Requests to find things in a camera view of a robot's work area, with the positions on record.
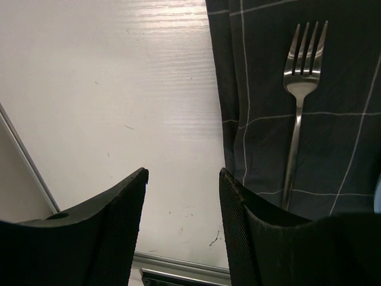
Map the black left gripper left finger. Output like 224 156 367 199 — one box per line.
1 168 149 285

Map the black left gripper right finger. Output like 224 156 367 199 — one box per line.
219 169 380 285

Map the dark grey checked cloth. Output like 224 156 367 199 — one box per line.
206 1 380 220

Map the silver metal fork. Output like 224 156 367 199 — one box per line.
281 21 329 211

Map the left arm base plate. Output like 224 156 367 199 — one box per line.
140 268 230 286

